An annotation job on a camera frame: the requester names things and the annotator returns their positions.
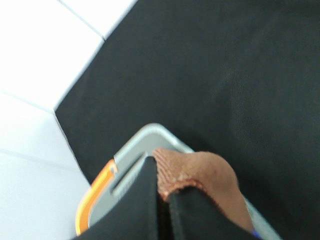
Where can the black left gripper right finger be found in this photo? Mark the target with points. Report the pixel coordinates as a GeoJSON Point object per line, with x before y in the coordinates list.
{"type": "Point", "coordinates": [193, 216]}

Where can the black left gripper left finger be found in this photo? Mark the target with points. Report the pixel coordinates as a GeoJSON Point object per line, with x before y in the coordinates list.
{"type": "Point", "coordinates": [135, 216]}

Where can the brown towel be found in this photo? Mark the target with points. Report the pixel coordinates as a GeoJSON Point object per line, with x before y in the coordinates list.
{"type": "Point", "coordinates": [208, 172]}

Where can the grey perforated plastic basket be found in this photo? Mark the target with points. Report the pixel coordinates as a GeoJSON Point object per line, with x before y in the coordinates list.
{"type": "Point", "coordinates": [129, 161]}

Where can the black table cloth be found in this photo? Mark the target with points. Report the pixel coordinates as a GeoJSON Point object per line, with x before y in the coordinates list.
{"type": "Point", "coordinates": [240, 78]}

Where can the orange basket handle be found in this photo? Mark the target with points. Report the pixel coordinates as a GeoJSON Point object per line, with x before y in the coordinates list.
{"type": "Point", "coordinates": [100, 183]}

